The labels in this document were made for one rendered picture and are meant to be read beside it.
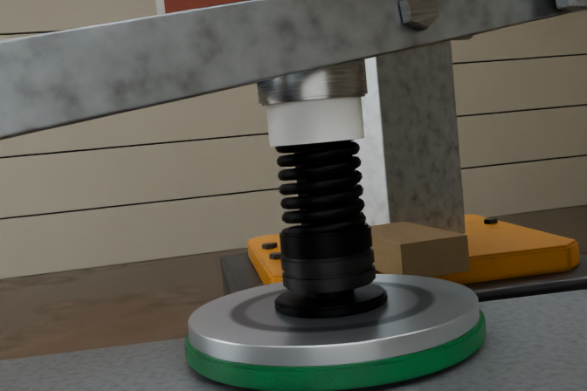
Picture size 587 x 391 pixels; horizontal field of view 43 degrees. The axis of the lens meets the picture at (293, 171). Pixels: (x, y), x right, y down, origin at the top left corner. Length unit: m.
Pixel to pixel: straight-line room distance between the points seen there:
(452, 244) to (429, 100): 0.35
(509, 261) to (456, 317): 0.67
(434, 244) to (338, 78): 0.53
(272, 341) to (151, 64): 0.19
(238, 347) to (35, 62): 0.21
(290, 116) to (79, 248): 6.09
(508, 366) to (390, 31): 0.23
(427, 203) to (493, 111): 6.20
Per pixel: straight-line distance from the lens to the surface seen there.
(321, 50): 0.49
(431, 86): 1.31
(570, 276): 1.19
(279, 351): 0.47
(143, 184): 6.54
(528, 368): 0.51
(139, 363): 0.59
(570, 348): 0.55
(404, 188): 1.25
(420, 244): 1.01
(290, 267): 0.54
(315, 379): 0.47
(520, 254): 1.18
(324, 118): 0.52
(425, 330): 0.48
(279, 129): 0.53
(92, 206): 6.55
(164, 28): 0.45
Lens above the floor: 0.99
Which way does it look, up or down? 3 degrees down
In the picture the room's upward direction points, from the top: 5 degrees counter-clockwise
